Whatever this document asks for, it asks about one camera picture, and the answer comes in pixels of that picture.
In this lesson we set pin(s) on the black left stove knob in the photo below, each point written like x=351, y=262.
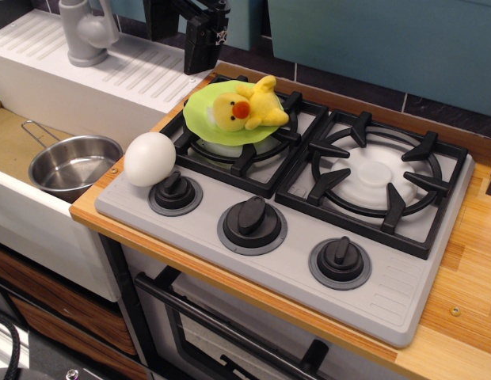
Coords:
x=176, y=195

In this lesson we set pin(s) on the black right burner grate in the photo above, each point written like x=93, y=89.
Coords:
x=378, y=181

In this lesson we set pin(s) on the toy oven door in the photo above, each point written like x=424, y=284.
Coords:
x=283, y=336

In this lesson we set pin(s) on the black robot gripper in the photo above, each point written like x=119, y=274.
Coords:
x=206, y=28

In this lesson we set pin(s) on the grey toy stove top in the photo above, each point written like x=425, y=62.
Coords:
x=388, y=306

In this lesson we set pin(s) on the black middle stove knob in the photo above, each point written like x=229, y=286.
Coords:
x=252, y=227

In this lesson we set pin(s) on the black oven door handle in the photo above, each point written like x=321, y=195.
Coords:
x=178, y=305

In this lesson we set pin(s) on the light green plastic plate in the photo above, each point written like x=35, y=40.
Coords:
x=199, y=119

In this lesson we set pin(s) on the grey toy faucet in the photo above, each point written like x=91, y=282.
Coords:
x=88, y=36

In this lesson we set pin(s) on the black right stove knob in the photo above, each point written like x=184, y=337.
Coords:
x=340, y=264

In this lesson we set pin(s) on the yellow stuffed duck toy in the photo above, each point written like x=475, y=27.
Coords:
x=249, y=107

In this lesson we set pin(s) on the white toy sink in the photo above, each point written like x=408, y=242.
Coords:
x=125, y=96

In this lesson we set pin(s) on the stainless steel pot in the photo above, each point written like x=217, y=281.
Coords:
x=68, y=168

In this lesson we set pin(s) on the white egg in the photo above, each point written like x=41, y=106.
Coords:
x=149, y=159

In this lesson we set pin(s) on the wooden drawer front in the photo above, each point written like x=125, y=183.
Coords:
x=89, y=311

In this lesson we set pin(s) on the black stove knob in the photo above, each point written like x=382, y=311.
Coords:
x=340, y=264
x=176, y=195
x=252, y=227

